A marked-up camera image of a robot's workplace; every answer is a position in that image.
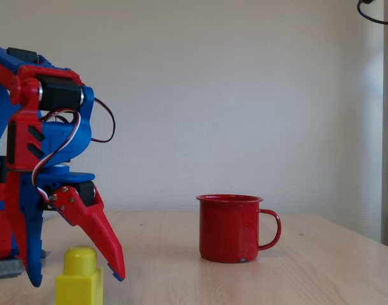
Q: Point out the red speckled enamel mug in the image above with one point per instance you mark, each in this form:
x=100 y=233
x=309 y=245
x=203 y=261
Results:
x=225 y=228

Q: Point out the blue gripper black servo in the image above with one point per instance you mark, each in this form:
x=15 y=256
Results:
x=66 y=197

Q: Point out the blue red robot arm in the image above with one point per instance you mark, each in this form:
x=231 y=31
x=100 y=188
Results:
x=63 y=143

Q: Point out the yellow green toy block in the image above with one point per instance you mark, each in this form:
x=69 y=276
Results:
x=79 y=286

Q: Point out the grey duct tape patch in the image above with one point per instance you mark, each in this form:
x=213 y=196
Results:
x=6 y=268

